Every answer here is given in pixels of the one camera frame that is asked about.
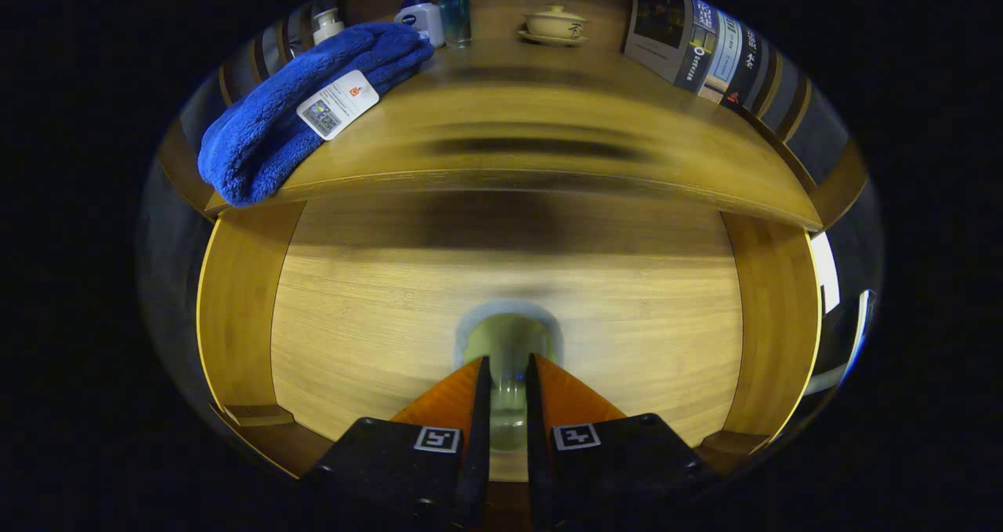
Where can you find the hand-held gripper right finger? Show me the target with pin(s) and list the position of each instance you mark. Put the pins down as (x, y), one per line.
(535, 461)

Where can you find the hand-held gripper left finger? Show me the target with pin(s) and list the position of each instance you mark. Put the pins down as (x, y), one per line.
(479, 454)

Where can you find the wooden drawer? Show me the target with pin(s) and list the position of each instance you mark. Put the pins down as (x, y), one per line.
(376, 320)

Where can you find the wooden countertop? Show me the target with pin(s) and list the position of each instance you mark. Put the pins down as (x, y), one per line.
(533, 101)

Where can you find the wooden cabinet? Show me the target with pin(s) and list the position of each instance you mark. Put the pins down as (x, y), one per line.
(501, 11)

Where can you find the blue towel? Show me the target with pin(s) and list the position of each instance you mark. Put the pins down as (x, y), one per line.
(258, 140)

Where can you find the white bottle blue cap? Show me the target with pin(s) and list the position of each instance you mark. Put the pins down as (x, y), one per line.
(423, 23)

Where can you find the teal bottle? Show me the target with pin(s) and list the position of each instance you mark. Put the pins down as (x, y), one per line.
(454, 19)

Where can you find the beige lidded teacup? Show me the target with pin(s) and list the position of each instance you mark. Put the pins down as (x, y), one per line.
(555, 24)

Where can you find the pale grey spine book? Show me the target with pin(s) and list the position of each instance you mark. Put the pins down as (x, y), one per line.
(721, 54)

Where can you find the black spine book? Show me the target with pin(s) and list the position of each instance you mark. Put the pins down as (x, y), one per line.
(748, 66)

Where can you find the white pump bottle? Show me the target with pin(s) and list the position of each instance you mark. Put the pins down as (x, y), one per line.
(327, 29)

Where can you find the blue spine book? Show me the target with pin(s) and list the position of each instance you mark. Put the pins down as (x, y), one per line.
(658, 27)

